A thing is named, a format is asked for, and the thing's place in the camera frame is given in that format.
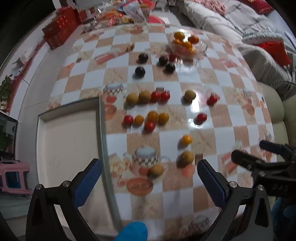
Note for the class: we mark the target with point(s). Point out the person's left hand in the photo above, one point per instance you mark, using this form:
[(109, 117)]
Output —
[(133, 231)]

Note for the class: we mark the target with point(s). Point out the pink plastic stool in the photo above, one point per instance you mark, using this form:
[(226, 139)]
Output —
[(13, 177)]

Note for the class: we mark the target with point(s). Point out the grey white blanket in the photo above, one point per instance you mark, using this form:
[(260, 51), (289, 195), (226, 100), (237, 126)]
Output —
[(242, 25)]

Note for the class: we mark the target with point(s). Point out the white tray with grey rim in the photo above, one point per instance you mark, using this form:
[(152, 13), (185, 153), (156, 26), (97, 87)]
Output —
[(69, 150)]

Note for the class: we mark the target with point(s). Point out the pink blanket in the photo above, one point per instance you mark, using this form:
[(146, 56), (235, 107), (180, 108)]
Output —
[(211, 4)]

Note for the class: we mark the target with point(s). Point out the orange snack packets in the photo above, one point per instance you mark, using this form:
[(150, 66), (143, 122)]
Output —
[(111, 17)]

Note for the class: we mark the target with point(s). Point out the cream sofa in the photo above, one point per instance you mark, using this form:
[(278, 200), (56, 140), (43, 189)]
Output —
[(275, 109)]

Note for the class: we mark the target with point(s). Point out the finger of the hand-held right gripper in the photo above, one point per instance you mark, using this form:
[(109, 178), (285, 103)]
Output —
[(245, 159), (275, 148)]

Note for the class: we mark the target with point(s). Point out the brown peel scrap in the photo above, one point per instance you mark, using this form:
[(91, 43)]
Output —
[(130, 46)]

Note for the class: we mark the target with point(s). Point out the red cushion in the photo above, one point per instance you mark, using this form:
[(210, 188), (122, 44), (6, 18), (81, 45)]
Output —
[(276, 52), (259, 5)]

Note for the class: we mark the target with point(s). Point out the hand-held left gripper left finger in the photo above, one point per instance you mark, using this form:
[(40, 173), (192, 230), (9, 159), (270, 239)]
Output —
[(89, 183)]

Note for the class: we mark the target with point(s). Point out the person's right hand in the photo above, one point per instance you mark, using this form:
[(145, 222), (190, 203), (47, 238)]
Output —
[(285, 215)]

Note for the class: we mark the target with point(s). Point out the brown longan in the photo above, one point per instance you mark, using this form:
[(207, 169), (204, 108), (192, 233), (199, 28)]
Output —
[(187, 157), (156, 171), (189, 95), (144, 96), (132, 99)]

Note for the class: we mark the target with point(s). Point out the red cherry tomato with stem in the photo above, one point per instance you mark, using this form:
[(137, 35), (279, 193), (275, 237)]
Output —
[(171, 56)]

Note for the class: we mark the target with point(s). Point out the stack of red gift boxes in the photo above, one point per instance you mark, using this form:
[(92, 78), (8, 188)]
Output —
[(61, 25)]

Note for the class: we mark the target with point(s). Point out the orange kumquat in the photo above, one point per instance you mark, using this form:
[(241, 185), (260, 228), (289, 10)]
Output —
[(186, 139), (152, 116), (139, 119), (163, 117)]

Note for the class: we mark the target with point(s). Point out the dark cabinet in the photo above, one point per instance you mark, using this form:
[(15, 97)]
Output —
[(7, 134)]

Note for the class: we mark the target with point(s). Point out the dark purple plum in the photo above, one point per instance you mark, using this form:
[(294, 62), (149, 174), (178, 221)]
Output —
[(170, 68), (163, 60), (143, 58), (140, 71)]

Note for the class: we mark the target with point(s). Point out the clear glass bowl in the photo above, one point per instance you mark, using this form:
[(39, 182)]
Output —
[(201, 47)]

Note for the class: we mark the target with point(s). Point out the orange mandarin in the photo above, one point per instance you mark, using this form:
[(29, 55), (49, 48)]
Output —
[(177, 42), (187, 45), (193, 39), (179, 35)]

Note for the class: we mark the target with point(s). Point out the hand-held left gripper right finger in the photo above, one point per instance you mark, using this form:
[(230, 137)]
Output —
[(212, 183)]

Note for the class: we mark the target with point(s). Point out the red plate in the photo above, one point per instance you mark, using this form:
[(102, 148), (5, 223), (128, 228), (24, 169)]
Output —
[(156, 19)]

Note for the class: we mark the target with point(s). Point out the checked printed tablecloth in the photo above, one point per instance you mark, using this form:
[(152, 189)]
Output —
[(208, 76)]

